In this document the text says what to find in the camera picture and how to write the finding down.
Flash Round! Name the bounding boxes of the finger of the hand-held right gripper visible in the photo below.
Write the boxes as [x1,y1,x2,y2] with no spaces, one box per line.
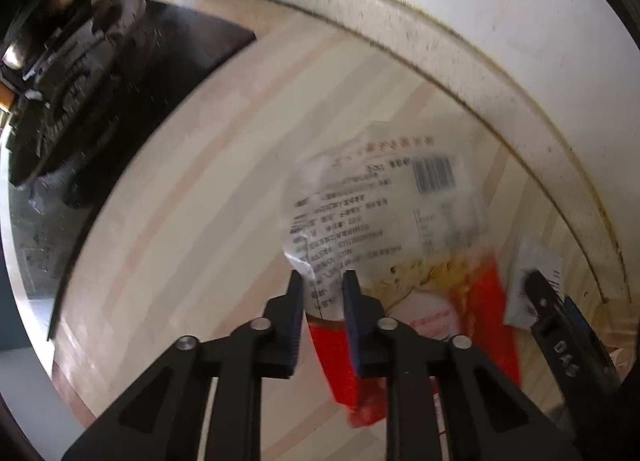
[564,296,622,383]
[519,269,609,408]

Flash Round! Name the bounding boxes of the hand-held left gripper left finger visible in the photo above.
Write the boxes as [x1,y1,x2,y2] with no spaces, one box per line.
[60,268,306,461]

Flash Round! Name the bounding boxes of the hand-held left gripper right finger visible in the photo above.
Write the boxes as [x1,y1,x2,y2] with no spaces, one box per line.
[341,268,584,461]

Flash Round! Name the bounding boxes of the white paper sachet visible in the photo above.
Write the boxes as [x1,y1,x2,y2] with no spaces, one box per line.
[502,235,567,330]

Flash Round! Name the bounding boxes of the red and white snack bag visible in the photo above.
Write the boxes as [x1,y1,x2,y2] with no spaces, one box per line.
[281,122,524,430]

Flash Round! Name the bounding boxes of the black gas stove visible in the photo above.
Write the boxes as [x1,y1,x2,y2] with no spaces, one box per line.
[0,0,257,343]

